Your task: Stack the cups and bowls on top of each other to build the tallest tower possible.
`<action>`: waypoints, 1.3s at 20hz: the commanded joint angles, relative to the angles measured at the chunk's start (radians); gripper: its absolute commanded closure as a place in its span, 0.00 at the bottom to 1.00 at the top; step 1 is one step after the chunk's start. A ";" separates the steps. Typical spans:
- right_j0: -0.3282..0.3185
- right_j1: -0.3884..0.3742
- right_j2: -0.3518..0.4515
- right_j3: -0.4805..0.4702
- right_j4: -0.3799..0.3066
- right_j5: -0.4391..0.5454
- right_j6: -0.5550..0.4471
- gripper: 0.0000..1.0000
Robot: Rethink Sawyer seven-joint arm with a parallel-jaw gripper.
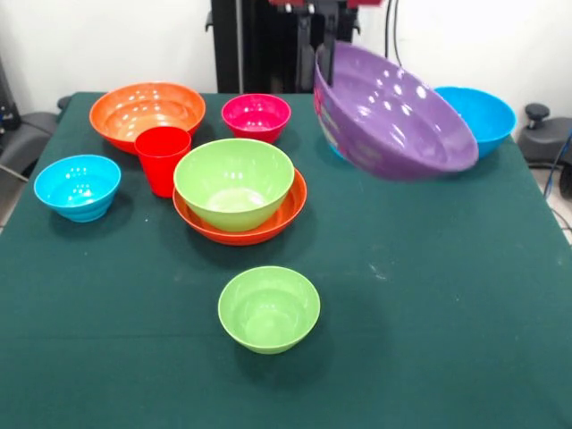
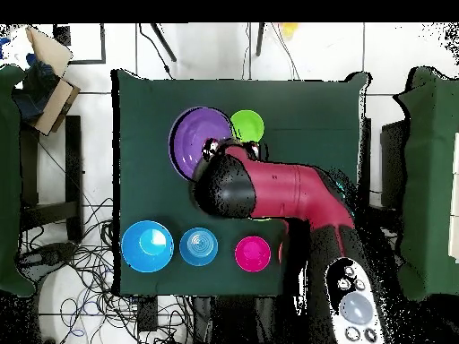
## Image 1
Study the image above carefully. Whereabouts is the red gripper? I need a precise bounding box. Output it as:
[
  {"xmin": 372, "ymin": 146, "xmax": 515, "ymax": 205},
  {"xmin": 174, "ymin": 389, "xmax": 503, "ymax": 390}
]
[{"xmin": 266, "ymin": 0, "xmax": 386, "ymax": 93}]

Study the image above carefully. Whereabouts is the purple bowl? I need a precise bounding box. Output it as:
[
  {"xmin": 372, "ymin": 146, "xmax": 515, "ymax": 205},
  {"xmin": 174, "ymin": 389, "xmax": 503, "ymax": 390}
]
[{"xmin": 313, "ymin": 40, "xmax": 480, "ymax": 182}]

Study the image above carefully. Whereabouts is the large green bowl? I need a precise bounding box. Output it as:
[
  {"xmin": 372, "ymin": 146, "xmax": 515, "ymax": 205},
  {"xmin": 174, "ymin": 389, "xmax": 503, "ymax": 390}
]
[{"xmin": 172, "ymin": 138, "xmax": 296, "ymax": 233}]

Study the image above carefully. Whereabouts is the orange bowl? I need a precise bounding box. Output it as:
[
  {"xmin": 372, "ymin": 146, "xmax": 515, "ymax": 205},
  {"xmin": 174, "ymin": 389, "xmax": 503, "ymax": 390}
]
[
  {"xmin": 88, "ymin": 81, "xmax": 207, "ymax": 156},
  {"xmin": 172, "ymin": 167, "xmax": 308, "ymax": 247}
]

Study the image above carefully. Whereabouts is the small green bowl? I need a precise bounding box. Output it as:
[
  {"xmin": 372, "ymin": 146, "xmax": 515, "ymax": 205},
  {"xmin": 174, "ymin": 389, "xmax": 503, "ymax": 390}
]
[{"xmin": 217, "ymin": 265, "xmax": 322, "ymax": 356}]

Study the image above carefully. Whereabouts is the pink bowl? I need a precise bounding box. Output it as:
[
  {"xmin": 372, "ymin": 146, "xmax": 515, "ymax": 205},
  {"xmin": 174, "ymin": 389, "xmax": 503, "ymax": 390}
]
[{"xmin": 221, "ymin": 93, "xmax": 292, "ymax": 150}]

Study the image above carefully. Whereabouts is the large blue bowl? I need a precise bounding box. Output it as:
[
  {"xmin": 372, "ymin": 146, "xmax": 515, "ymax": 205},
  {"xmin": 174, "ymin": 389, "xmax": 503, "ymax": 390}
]
[{"xmin": 433, "ymin": 86, "xmax": 517, "ymax": 158}]

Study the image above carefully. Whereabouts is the red cup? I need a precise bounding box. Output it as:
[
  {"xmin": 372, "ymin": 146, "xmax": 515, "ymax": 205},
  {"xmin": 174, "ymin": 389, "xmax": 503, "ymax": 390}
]
[{"xmin": 134, "ymin": 126, "xmax": 193, "ymax": 198}]

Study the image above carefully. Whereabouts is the small blue ribbed bowl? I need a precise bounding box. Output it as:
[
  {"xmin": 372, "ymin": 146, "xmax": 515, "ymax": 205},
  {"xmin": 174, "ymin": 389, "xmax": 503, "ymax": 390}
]
[{"xmin": 33, "ymin": 154, "xmax": 122, "ymax": 223}]

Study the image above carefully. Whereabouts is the dark green tablecloth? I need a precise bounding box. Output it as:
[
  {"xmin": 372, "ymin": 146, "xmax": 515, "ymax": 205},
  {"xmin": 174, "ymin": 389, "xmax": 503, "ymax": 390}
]
[{"xmin": 0, "ymin": 91, "xmax": 572, "ymax": 429}]

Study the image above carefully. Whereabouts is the black wall cable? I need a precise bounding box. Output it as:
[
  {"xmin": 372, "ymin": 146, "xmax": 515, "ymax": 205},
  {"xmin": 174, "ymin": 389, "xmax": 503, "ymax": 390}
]
[{"xmin": 382, "ymin": 0, "xmax": 406, "ymax": 68}]

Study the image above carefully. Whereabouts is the black pedestal leg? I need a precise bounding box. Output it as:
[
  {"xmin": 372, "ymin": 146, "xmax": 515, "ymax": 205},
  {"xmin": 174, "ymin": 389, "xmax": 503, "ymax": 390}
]
[
  {"xmin": 0, "ymin": 95, "xmax": 72, "ymax": 180},
  {"xmin": 517, "ymin": 103, "xmax": 572, "ymax": 164}
]

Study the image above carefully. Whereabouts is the blue cable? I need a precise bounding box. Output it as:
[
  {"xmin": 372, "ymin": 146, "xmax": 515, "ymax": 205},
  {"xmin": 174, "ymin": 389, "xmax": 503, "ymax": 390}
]
[{"xmin": 543, "ymin": 129, "xmax": 572, "ymax": 200}]

